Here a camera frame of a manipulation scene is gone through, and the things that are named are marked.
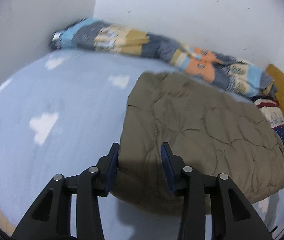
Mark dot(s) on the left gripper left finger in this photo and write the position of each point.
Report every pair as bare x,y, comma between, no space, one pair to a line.
49,216

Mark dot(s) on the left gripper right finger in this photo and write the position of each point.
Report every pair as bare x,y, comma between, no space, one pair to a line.
232,215

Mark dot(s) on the olive puffer hooded jacket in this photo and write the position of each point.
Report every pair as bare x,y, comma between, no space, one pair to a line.
209,129

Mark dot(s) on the navy starry patterned pillow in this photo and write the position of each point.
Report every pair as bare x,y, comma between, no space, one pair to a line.
273,114

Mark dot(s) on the light blue cloud bedsheet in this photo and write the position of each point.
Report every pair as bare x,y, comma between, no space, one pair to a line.
59,115

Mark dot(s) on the patchwork blue orange quilt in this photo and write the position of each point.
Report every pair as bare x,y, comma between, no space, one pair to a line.
224,71

